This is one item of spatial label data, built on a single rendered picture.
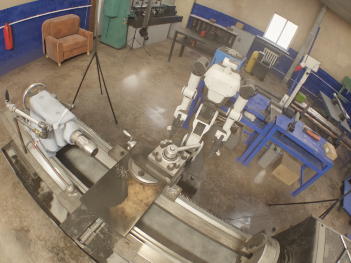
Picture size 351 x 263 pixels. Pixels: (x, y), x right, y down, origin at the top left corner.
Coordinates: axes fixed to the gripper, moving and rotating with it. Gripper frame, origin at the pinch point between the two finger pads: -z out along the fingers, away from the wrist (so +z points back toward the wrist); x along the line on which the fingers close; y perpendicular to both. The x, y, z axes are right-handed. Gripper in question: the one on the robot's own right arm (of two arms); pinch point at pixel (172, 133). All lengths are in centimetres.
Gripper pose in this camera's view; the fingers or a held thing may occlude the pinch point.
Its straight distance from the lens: 191.6
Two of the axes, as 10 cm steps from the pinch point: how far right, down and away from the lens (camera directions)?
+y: 8.9, 4.4, -1.1
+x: -3.2, 4.4, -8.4
